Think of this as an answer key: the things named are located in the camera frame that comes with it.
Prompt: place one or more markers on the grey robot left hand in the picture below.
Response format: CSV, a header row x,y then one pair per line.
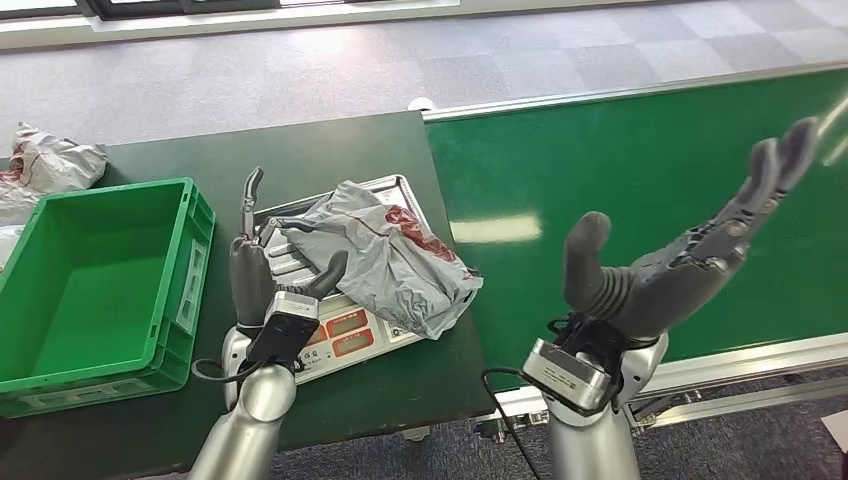
x,y
252,285

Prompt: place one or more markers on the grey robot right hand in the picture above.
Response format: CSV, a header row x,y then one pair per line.
x,y
656,285

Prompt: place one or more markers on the grey plastic mailer package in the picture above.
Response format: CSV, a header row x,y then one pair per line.
x,y
391,265

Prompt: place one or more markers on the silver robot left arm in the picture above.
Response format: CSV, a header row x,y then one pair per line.
x,y
245,430

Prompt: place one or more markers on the white electronic weighing scale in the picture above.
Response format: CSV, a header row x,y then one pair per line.
x,y
318,361

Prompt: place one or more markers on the green plastic crate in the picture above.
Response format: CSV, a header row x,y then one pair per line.
x,y
93,278

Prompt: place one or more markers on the grey table foot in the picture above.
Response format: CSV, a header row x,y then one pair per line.
x,y
415,434

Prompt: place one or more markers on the crumpled grey mailer red print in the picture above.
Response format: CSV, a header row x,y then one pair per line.
x,y
56,162

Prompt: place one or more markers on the white paper sheet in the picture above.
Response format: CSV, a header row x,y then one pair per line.
x,y
837,432

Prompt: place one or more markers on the white plastic bag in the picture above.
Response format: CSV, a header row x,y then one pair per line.
x,y
16,206
8,246

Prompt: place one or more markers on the white round cap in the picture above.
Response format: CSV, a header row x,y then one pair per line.
x,y
420,104

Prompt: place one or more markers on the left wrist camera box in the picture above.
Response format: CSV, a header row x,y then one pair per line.
x,y
285,331

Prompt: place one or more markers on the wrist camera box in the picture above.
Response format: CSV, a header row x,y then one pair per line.
x,y
285,331
570,374

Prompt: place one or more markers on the green conveyor belt aluminium frame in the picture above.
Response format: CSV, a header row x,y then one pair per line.
x,y
662,199

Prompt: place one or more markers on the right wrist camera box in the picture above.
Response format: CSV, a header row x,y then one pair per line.
x,y
570,374

